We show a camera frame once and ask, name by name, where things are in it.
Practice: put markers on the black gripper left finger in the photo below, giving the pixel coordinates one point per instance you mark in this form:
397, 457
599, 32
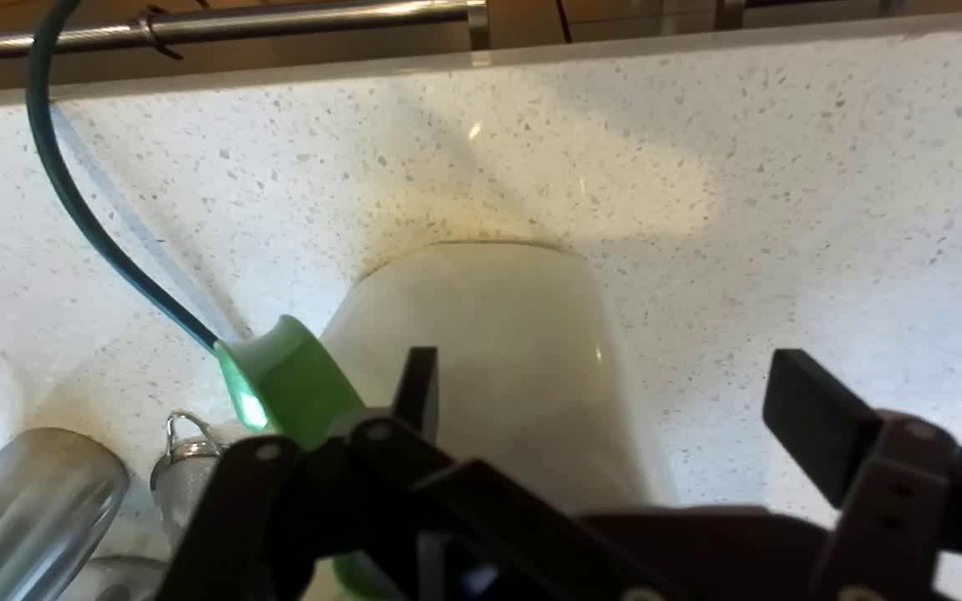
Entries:
316, 513

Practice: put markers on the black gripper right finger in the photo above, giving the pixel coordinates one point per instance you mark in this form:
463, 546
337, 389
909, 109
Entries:
894, 503

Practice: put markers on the white compost bin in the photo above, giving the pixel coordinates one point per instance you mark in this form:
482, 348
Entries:
502, 334

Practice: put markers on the tall stainless steel cup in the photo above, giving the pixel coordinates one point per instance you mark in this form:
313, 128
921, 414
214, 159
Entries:
26, 503

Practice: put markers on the dark brown counter cabinet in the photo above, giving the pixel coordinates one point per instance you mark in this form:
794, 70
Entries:
635, 19

